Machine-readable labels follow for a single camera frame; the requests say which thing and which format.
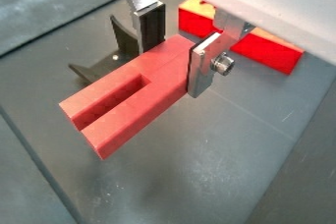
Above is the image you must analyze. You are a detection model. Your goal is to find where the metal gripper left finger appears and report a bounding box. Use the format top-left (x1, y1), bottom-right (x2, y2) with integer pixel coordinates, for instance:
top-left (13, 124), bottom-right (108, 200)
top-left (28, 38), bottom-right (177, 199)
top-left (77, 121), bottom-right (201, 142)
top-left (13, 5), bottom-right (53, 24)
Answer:
top-left (126, 0), bottom-right (165, 53)

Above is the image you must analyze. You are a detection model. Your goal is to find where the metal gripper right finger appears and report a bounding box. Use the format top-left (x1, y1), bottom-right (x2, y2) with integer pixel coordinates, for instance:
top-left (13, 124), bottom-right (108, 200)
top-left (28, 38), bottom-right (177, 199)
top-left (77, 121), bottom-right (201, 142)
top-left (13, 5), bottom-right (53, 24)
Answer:
top-left (186, 9), bottom-right (254, 98)

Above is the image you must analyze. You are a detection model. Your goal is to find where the red double-square fork block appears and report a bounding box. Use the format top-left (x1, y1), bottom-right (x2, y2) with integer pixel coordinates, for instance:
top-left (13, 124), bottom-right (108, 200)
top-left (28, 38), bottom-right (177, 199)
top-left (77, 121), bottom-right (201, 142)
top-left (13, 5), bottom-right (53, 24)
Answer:
top-left (58, 34), bottom-right (193, 159)

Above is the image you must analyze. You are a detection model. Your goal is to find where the red shape-sorting board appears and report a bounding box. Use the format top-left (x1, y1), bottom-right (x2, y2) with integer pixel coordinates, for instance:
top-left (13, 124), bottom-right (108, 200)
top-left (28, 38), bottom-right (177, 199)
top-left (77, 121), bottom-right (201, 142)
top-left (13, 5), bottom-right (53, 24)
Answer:
top-left (178, 0), bottom-right (304, 75)

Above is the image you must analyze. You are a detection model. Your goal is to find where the black curved holder stand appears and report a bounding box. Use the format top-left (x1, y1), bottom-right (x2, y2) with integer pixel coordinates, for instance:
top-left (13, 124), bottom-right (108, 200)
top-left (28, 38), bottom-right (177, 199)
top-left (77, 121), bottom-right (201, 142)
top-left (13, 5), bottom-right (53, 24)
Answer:
top-left (68, 16), bottom-right (138, 84)

